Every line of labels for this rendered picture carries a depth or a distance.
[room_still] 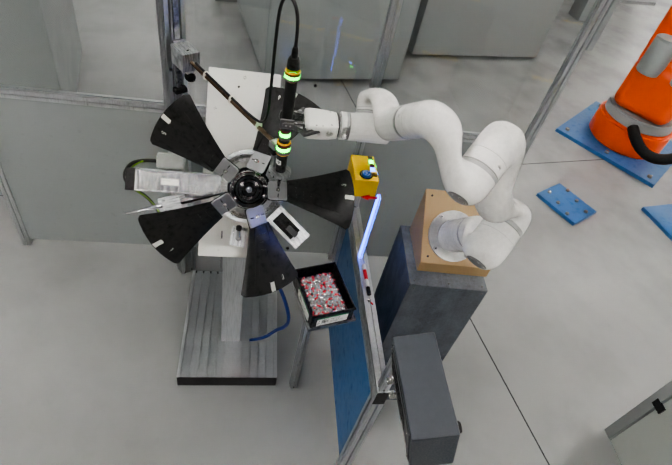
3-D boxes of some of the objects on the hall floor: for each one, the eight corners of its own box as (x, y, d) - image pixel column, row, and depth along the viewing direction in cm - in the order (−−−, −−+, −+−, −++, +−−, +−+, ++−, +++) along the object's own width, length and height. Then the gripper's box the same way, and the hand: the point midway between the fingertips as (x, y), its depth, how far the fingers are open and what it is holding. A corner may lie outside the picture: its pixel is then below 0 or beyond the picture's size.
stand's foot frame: (193, 279, 275) (192, 270, 269) (275, 282, 283) (277, 273, 277) (177, 385, 231) (176, 377, 225) (275, 385, 239) (277, 377, 234)
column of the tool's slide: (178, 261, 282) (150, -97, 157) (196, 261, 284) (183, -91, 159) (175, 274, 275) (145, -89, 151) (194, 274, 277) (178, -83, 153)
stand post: (221, 341, 251) (224, 216, 188) (239, 341, 253) (248, 218, 190) (220, 349, 248) (223, 225, 185) (239, 349, 250) (247, 226, 187)
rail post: (331, 472, 216) (370, 392, 162) (340, 472, 216) (382, 392, 163) (331, 482, 213) (372, 403, 159) (340, 482, 214) (383, 403, 160)
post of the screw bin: (288, 383, 241) (311, 285, 186) (294, 381, 243) (318, 283, 187) (290, 388, 239) (313, 291, 184) (296, 386, 241) (321, 289, 185)
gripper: (340, 99, 151) (280, 92, 147) (346, 132, 139) (281, 125, 136) (336, 119, 156) (278, 113, 152) (340, 152, 144) (278, 146, 141)
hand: (286, 119), depth 144 cm, fingers closed on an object, 4 cm apart
